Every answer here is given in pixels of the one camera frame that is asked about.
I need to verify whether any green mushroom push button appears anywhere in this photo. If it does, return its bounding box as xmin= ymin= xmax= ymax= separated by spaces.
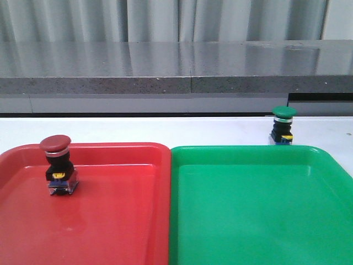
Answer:
xmin=269 ymin=106 xmax=297 ymax=145

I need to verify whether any red mushroom push button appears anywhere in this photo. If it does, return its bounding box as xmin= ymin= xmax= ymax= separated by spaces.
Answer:
xmin=40 ymin=135 xmax=79 ymax=195

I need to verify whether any green plastic tray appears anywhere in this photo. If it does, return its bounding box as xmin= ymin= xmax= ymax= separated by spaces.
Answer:
xmin=169 ymin=146 xmax=352 ymax=264

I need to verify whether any red plastic tray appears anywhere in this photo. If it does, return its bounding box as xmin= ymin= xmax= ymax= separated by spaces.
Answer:
xmin=1 ymin=143 xmax=171 ymax=264

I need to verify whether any grey stone counter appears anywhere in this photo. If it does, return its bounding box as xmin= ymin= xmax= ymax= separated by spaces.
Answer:
xmin=1 ymin=40 xmax=352 ymax=116

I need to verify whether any white pleated curtain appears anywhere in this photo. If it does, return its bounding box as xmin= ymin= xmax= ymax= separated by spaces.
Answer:
xmin=1 ymin=1 xmax=328 ymax=42

